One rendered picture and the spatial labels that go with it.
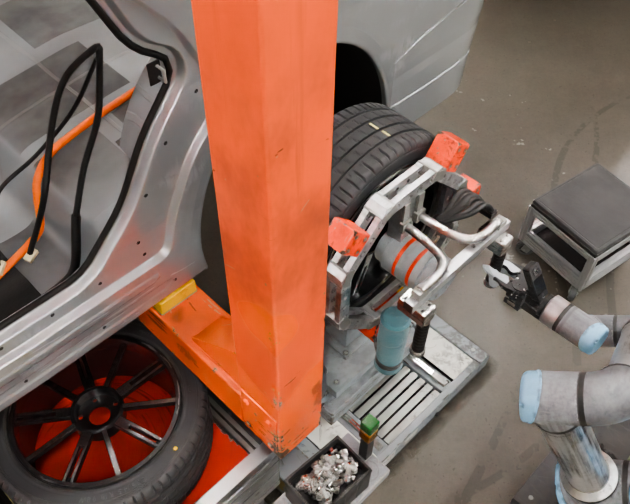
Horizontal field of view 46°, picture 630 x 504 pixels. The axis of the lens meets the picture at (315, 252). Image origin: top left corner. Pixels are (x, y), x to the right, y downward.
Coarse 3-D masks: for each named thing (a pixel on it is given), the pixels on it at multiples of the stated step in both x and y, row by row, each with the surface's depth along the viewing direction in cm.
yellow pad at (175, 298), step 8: (192, 280) 223; (184, 288) 221; (192, 288) 224; (168, 296) 219; (176, 296) 220; (184, 296) 223; (160, 304) 217; (168, 304) 219; (176, 304) 222; (160, 312) 220
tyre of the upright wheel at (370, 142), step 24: (336, 120) 202; (360, 120) 202; (384, 120) 205; (408, 120) 213; (336, 144) 198; (360, 144) 197; (384, 144) 196; (408, 144) 198; (336, 168) 193; (360, 168) 192; (384, 168) 194; (336, 192) 191; (360, 192) 191; (336, 216) 190; (432, 216) 237
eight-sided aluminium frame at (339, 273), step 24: (432, 168) 199; (384, 192) 193; (408, 192) 193; (360, 216) 193; (384, 216) 190; (432, 240) 238; (336, 264) 195; (336, 288) 198; (384, 288) 236; (408, 288) 236; (336, 312) 206; (360, 312) 227
